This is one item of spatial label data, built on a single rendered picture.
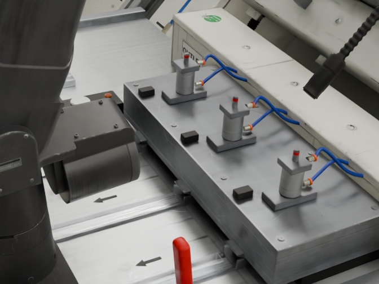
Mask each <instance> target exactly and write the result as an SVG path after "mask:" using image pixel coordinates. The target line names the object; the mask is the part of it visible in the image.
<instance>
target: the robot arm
mask: <svg viewBox="0 0 379 284"><path fill-rule="evenodd" d="M85 3H86V0H0V284H79V283H78V281H77V279H76V277H75V276H74V274H73V272H72V270H71V268H70V267H69V265H68V263H67V261H66V259H65V257H64V256H63V254H62V252H61V251H60V248H59V246H58V245H57V243H56V242H55V240H54V238H53V235H52V228H51V222H50V216H49V211H48V207H47V200H46V194H45V188H44V184H43V178H42V171H41V167H43V171H44V173H45V177H46V179H47V182H48V184H49V186H50V188H51V190H52V191H53V193H54V194H56V195H57V194H59V195H60V196H61V198H62V200H63V201H64V202H65V203H66V204H69V203H72V202H75V201H78V200H80V199H83V198H86V197H89V196H92V195H95V194H98V193H101V192H103V191H106V190H109V189H112V188H115V187H118V186H120V185H124V184H127V183H129V182H132V181H135V180H138V178H139V176H140V160H139V154H138V150H137V147H136V143H135V131H134V130H133V128H132V127H131V125H130V124H129V122H128V121H127V119H126V118H125V116H124V115H123V113H122V112H121V110H120V108H119V107H118V105H117V104H116V102H115V101H114V100H113V99H111V98H103V99H99V100H94V101H89V102H86V103H81V104H76V105H71V106H66V107H63V106H64V102H63V101H62V99H61V97H60V94H61V91H62V89H63V86H64V84H65V81H66V78H67V76H68V73H69V70H70V67H71V64H72V60H73V54H74V40H75V37H76V33H77V29H78V25H79V23H80V19H81V15H82V12H83V8H84V6H85Z"/></svg>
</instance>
